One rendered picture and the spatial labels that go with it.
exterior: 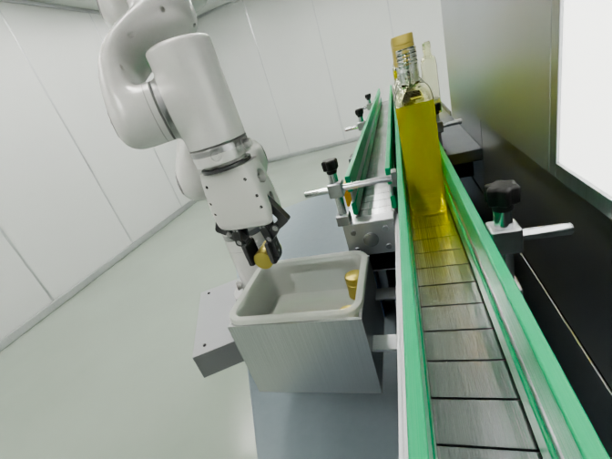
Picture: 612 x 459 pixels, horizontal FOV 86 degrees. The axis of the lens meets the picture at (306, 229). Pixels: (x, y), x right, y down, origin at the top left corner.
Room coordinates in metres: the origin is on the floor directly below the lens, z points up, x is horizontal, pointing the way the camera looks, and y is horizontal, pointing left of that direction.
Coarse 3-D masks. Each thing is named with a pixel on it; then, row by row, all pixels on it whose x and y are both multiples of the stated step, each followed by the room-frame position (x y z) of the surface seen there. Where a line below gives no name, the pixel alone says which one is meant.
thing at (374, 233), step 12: (372, 216) 0.55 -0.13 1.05; (384, 216) 0.54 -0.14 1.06; (348, 228) 0.55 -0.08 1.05; (360, 228) 0.54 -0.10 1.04; (372, 228) 0.54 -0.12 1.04; (384, 228) 0.52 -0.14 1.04; (348, 240) 0.55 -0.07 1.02; (360, 240) 0.55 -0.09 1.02; (372, 240) 0.53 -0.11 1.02; (384, 240) 0.53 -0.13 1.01; (372, 252) 0.54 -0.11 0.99; (384, 252) 0.53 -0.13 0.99
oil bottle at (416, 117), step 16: (400, 96) 0.51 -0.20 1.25; (416, 96) 0.50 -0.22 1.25; (432, 96) 0.49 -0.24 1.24; (400, 112) 0.51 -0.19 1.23; (416, 112) 0.50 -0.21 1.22; (432, 112) 0.49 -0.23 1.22; (400, 128) 0.51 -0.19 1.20; (416, 128) 0.50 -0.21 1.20; (432, 128) 0.49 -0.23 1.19; (416, 144) 0.50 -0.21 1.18; (432, 144) 0.49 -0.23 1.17; (416, 160) 0.50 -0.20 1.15; (432, 160) 0.49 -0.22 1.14; (416, 176) 0.50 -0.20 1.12; (432, 176) 0.49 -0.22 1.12; (416, 192) 0.50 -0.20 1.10; (432, 192) 0.50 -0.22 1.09; (416, 208) 0.51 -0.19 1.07; (432, 208) 0.50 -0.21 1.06
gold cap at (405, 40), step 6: (396, 36) 0.57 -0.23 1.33; (402, 36) 0.56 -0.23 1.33; (408, 36) 0.56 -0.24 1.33; (396, 42) 0.57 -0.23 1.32; (402, 42) 0.56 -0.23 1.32; (408, 42) 0.56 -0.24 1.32; (396, 48) 0.57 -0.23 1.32; (402, 48) 0.56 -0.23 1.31; (396, 60) 0.57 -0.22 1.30; (396, 66) 0.58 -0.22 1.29
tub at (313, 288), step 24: (288, 264) 0.57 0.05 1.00; (312, 264) 0.55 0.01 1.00; (336, 264) 0.53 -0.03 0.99; (360, 264) 0.51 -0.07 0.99; (264, 288) 0.56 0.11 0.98; (288, 288) 0.57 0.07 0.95; (312, 288) 0.55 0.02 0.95; (336, 288) 0.53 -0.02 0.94; (360, 288) 0.41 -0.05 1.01; (240, 312) 0.47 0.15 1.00; (264, 312) 0.52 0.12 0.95; (288, 312) 0.51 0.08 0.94; (312, 312) 0.39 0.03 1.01; (336, 312) 0.38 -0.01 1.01
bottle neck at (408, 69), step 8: (408, 48) 0.51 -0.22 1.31; (400, 56) 0.52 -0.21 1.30; (408, 56) 0.51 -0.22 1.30; (416, 56) 0.51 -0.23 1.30; (400, 64) 0.52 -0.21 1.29; (408, 64) 0.51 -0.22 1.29; (416, 64) 0.51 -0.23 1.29; (400, 72) 0.52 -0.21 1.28; (408, 72) 0.51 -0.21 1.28; (416, 72) 0.51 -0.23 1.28; (400, 80) 0.53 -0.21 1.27; (408, 80) 0.51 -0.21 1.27; (416, 80) 0.51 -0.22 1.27
